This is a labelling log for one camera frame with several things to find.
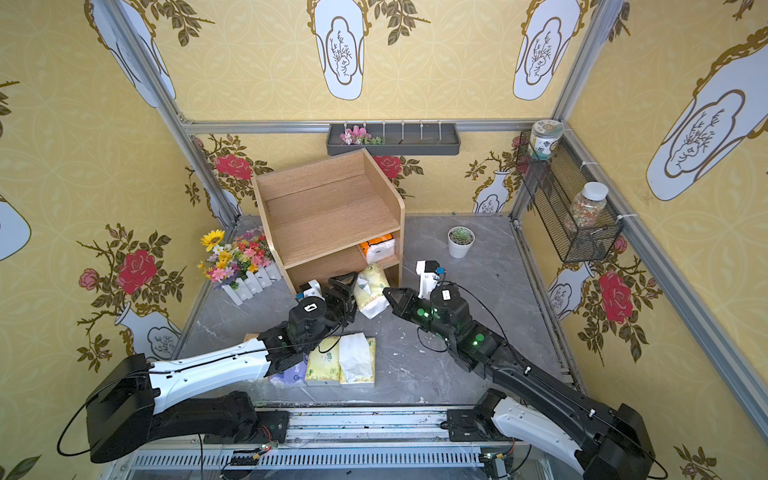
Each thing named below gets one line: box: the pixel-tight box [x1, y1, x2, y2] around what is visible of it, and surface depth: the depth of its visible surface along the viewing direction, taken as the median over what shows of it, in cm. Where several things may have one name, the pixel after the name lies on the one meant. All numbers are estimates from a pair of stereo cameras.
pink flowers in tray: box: [340, 125, 382, 145], surface depth 89 cm
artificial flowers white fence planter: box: [198, 226, 282, 307], surface depth 91 cm
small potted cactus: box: [447, 225, 476, 259], surface depth 105 cm
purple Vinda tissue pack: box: [269, 354, 309, 389], surface depth 80 cm
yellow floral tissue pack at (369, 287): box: [354, 263, 391, 319], surface depth 73 cm
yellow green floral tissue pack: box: [305, 336, 342, 385], surface depth 80 cm
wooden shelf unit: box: [251, 148, 406, 294], surface depth 81 cm
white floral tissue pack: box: [339, 332, 376, 384], surface depth 81 cm
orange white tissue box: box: [360, 233, 395, 265], surface depth 85 cm
